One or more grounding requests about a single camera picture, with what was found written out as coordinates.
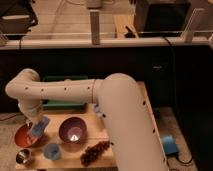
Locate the black monitor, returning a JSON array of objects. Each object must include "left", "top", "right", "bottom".
[{"left": 134, "top": 0, "right": 191, "bottom": 32}]

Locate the grey metal post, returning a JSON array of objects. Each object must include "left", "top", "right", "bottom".
[{"left": 90, "top": 10, "right": 100, "bottom": 45}]

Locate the green plastic tray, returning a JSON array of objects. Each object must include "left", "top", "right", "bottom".
[{"left": 42, "top": 75, "right": 87, "bottom": 110}]

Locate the purple bowl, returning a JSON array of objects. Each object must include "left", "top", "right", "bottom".
[{"left": 59, "top": 117, "right": 87, "bottom": 144}]

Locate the bunch of dark grapes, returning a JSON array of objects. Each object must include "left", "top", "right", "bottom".
[{"left": 80, "top": 141, "right": 110, "bottom": 167}]

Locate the blue cup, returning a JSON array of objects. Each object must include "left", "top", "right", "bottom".
[{"left": 43, "top": 143, "right": 61, "bottom": 160}]

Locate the orange bowl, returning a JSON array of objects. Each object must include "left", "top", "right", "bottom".
[{"left": 14, "top": 124, "right": 39, "bottom": 148}]

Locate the black chair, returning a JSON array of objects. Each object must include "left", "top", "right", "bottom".
[{"left": 0, "top": 0, "right": 38, "bottom": 40}]

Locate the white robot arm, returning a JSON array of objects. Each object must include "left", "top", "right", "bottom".
[{"left": 5, "top": 68, "right": 169, "bottom": 171}]

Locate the small metal cup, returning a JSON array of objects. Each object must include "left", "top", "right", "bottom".
[{"left": 16, "top": 149, "right": 33, "bottom": 165}]

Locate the wooden table board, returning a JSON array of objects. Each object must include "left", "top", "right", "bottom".
[{"left": 15, "top": 82, "right": 162, "bottom": 171}]

